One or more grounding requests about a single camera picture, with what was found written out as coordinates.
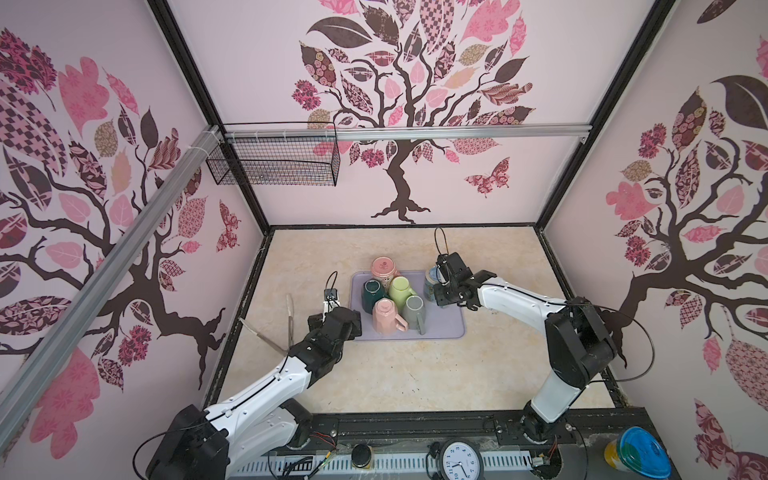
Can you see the blue butterfly mug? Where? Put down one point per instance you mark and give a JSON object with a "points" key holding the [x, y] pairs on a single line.
{"points": [[432, 279]]}

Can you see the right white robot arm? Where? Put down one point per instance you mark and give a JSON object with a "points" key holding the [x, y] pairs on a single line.
{"points": [[578, 343]]}

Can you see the lavender plastic tray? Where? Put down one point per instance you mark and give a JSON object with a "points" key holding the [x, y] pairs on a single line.
{"points": [[442, 323]]}

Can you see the pink patterned mug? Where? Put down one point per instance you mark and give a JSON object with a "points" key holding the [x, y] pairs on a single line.
{"points": [[386, 318]]}

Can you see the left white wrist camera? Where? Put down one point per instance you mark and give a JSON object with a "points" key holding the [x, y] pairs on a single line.
{"points": [[330, 300]]}

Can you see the dark green mug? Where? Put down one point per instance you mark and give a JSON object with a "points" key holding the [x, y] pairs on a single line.
{"points": [[372, 292]]}

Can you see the white cable duct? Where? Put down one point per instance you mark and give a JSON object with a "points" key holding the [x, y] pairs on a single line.
{"points": [[387, 466]]}

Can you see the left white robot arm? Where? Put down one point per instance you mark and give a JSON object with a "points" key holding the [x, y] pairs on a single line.
{"points": [[215, 442]]}

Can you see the pink round mug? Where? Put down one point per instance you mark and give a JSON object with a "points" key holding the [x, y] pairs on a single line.
{"points": [[384, 269]]}

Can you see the grey mug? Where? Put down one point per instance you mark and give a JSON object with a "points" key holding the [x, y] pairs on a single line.
{"points": [[414, 312]]}

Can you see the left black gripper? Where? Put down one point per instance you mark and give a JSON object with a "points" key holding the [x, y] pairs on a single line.
{"points": [[316, 323]]}

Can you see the light green mug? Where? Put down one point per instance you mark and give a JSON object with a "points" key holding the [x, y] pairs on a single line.
{"points": [[400, 290]]}

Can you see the blue lidded container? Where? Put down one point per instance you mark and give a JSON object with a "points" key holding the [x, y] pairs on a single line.
{"points": [[638, 451]]}

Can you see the round analog clock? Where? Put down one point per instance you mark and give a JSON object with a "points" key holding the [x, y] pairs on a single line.
{"points": [[459, 460]]}

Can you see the black wire basket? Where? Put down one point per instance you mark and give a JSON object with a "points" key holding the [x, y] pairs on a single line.
{"points": [[286, 153]]}

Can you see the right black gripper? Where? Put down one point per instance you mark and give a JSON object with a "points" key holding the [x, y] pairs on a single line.
{"points": [[444, 288]]}

